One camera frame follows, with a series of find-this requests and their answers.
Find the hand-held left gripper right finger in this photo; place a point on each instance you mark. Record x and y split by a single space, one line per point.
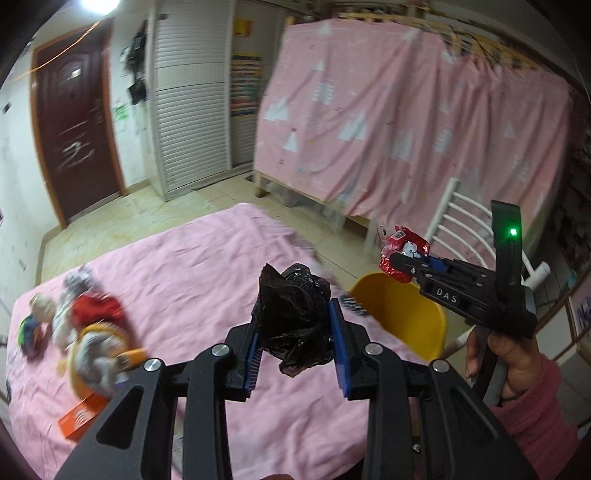
340 360

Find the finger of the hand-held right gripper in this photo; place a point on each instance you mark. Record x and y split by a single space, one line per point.
406 266
436 264

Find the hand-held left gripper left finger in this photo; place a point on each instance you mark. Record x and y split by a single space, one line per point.
253 369

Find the red foil wrapper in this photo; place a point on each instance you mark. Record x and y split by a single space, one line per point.
406 242

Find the yellow plastic bucket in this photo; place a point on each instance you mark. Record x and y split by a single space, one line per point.
401 314

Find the black plastic bag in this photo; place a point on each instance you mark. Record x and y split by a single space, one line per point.
291 314

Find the orange cardboard box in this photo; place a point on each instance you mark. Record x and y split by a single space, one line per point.
81 417

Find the person's right forearm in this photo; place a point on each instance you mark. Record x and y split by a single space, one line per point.
540 415

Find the person's right hand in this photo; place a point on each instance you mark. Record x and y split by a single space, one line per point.
519 364

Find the white metal chair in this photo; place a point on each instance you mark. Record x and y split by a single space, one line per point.
455 207

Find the cluttered wooden shelf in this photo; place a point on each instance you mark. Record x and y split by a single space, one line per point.
570 300

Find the pink tablecloth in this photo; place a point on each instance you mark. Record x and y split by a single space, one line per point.
194 277

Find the red crumpled wrapper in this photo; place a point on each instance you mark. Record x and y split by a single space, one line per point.
99 314

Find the silver crumpled wrapper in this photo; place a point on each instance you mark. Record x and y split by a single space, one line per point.
77 282

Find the colourful chart poster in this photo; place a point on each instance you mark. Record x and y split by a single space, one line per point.
244 85

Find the white louvered wardrobe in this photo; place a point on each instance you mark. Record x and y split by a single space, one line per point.
189 101

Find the hanging black bags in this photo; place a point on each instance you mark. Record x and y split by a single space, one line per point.
137 92

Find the brown door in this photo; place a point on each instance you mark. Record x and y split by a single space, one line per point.
74 124

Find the ceiling light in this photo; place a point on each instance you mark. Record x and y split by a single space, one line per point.
99 4

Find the yellow wall poster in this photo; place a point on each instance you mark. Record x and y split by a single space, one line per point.
242 26

